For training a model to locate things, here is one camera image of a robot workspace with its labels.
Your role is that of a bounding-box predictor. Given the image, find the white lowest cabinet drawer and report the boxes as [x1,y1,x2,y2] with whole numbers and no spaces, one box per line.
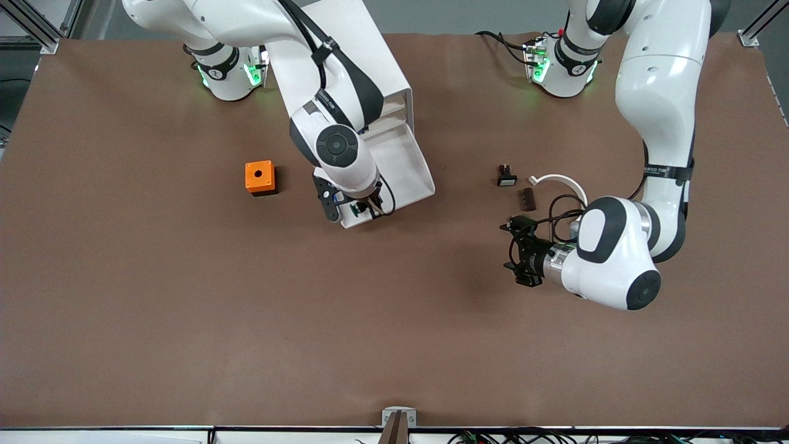
[341,119,436,229]

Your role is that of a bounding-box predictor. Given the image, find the white semicircular pipe clamp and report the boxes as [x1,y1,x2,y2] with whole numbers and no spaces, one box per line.
[528,174,588,208]

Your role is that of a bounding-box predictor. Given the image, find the brown tapered bar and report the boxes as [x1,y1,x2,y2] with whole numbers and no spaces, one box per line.
[377,411,411,444]

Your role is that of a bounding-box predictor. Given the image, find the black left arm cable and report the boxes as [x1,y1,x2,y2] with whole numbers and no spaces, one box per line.
[507,194,587,264]

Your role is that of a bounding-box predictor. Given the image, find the orange button enclosure box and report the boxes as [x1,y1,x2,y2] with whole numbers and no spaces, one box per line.
[245,160,279,197]

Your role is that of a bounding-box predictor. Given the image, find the tangled cable bundle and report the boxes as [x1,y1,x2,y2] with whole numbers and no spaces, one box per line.
[447,427,789,444]

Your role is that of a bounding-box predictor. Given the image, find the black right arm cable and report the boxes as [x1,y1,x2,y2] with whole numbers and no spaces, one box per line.
[277,0,397,218]

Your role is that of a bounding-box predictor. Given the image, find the black arm base cable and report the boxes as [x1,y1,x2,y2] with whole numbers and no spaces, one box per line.
[475,30,532,67]

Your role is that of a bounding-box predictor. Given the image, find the grey metal bracket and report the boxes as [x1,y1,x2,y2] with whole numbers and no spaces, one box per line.
[382,406,417,428]

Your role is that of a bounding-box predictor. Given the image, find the aluminium frame strut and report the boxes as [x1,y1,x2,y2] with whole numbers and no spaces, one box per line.
[0,0,84,55]
[738,0,789,48]

